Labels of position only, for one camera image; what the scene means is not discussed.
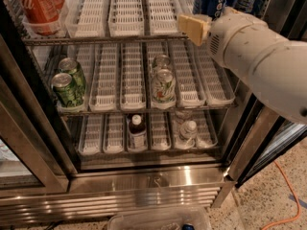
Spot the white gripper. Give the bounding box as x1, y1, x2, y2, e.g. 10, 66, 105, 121
177, 7, 269, 81

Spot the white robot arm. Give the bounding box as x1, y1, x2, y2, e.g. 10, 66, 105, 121
177, 7, 307, 125

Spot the rear silver soda can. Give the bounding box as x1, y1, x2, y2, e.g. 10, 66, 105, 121
152, 55, 171, 75

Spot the open fridge door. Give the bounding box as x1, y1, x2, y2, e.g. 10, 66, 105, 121
228, 95, 307, 188

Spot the stainless steel fridge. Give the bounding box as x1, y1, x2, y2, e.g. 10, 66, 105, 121
0, 0, 307, 228

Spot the rear green soda can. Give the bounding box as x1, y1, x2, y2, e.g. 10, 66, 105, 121
59, 57, 86, 95

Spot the green soda can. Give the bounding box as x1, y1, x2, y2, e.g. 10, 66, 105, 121
51, 73, 83, 107
59, 57, 86, 95

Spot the front green soda can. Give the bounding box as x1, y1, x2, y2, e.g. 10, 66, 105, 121
51, 73, 83, 107

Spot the front red cola can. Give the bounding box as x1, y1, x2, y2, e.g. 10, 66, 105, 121
18, 0, 59, 35

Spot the rear clear water bottle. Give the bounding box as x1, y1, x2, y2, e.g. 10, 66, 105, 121
175, 110, 192, 125

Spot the clear water bottle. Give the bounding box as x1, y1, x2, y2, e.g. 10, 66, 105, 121
175, 110, 192, 125
177, 121, 198, 150

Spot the dark juice bottle white cap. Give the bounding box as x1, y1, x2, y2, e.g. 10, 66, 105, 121
129, 114, 147, 151

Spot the clear plastic bin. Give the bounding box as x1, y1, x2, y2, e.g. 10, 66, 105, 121
107, 206, 212, 230

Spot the blue bottle cap in bin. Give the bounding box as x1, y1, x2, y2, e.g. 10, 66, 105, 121
181, 224, 195, 230

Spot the top wire shelf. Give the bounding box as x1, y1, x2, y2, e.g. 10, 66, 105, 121
22, 34, 188, 46

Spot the wire shelf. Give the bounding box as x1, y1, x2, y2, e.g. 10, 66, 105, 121
59, 103, 238, 116
22, 34, 188, 46

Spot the middle wire shelf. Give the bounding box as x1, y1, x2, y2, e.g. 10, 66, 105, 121
59, 103, 238, 116

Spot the orange power cable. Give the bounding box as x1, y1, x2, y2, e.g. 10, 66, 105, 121
261, 160, 302, 230

